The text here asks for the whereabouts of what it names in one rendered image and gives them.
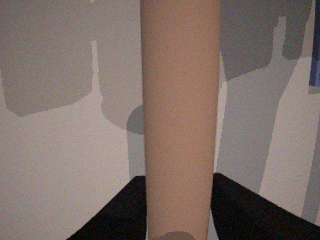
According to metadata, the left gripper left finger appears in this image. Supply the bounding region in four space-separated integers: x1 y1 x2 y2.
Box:
66 176 147 240

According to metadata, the long tan rail with center flange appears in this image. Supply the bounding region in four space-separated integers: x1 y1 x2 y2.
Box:
140 0 221 240

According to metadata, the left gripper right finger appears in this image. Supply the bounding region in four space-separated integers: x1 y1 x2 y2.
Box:
211 173 320 240

